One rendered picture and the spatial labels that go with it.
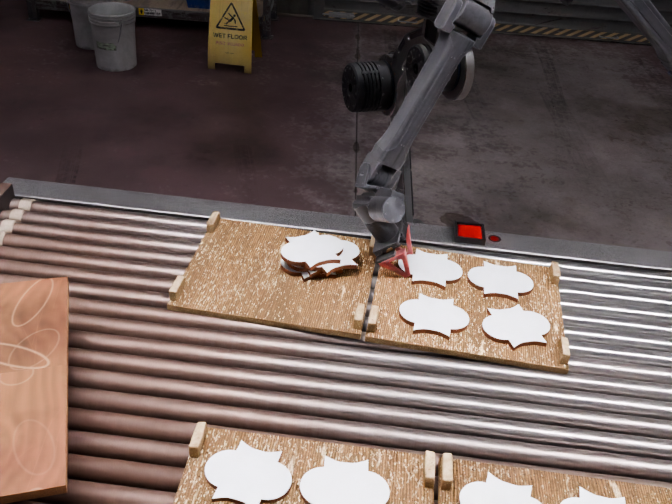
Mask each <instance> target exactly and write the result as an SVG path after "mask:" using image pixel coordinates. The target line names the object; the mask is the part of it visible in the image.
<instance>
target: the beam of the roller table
mask: <svg viewBox="0 0 672 504"><path fill-rule="evenodd" d="M3 183H10V184H12V185H13V190H14V195H15V199H23V198H28V199H35V200H36V201H42V202H50V203H59V204H68V205H77V206H86V207H94V208H103V209H112V210H121V211H129V212H138V213H147V214H156V215H165V216H173V217H182V218H191V219H200V220H209V218H210V216H211V214H212V212H213V211H218V212H220V218H222V219H229V220H236V221H243V222H250V223H257V224H264V225H271V226H278V227H285V228H292V229H299V230H306V231H314V230H315V231H316V232H320V233H327V234H334V235H341V236H349V237H358V238H366V239H371V236H372V234H371V233H370V231H369V230H368V228H367V227H366V225H365V224H364V223H363V221H362V220H361V218H360V217H357V216H348V215H339V214H331V213H322V212H313V211H304V210H295V209H286V208H277V207H268V206H260V205H251V204H242V203H233V202H224V201H215V200H206V199H197V198H189V197H180V196H171V195H162V194H153V193H144V192H135V191H127V190H118V189H109V188H100V187H91V186H82V185H73V184H64V183H56V182H47V181H38V180H29V179H20V178H11V177H8V178H7V179H6V180H5V181H4V182H3ZM407 223H408V225H409V227H410V236H411V244H419V245H428V246H437V247H446V248H454V249H463V250H472V251H481V252H489V253H498V254H507V255H516V256H525V257H533V258H542V259H551V260H560V261H568V262H577V263H586V264H595V265H604V266H612V267H621V268H630V269H639V270H647V271H656V272H665V273H672V252H668V251H659V250H650V249H641V248H632V247H623V246H615V245H606V244H597V243H588V242H579V241H570V240H561V239H552V238H544V237H535V236H526V235H517V234H508V233H499V232H490V231H485V237H486V242H485V246H483V245H475V244H466V243H457V242H454V227H446V226H437V225H428V224H419V223H410V222H407ZM490 235H496V236H499V237H500V238H501V241H500V242H492V241H490V240H489V239H488V237H489V236H490Z"/></svg>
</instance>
